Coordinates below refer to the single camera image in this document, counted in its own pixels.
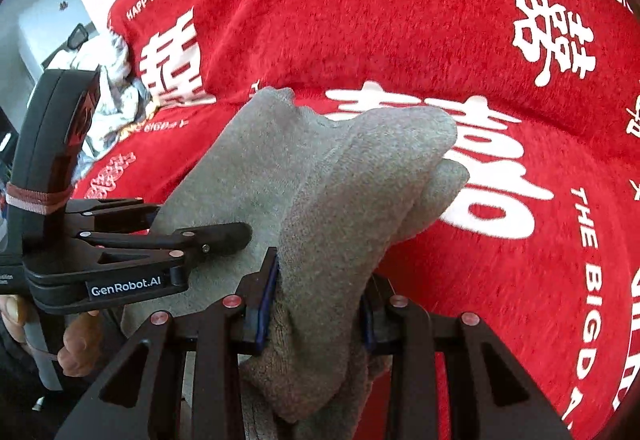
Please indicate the person's left hand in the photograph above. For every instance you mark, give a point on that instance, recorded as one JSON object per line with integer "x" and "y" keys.
{"x": 77, "y": 345}

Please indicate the red printed blanket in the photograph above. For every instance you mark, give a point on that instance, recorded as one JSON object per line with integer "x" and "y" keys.
{"x": 400, "y": 20}

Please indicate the white floral garment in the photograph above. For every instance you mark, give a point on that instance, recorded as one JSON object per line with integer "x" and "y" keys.
{"x": 112, "y": 70}

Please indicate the black office chair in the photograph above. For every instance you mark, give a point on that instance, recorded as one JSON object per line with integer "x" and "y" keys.
{"x": 76, "y": 36}

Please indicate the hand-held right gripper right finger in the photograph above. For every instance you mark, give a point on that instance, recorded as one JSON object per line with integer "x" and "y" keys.
{"x": 367, "y": 325}

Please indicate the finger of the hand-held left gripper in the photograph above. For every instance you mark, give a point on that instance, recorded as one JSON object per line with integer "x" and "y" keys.
{"x": 220, "y": 235}
{"x": 115, "y": 215}

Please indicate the grey fleece garment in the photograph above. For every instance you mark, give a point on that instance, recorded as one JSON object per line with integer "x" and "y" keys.
{"x": 325, "y": 180}

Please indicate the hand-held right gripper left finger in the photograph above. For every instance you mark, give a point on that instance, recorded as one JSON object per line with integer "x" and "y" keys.
{"x": 265, "y": 305}

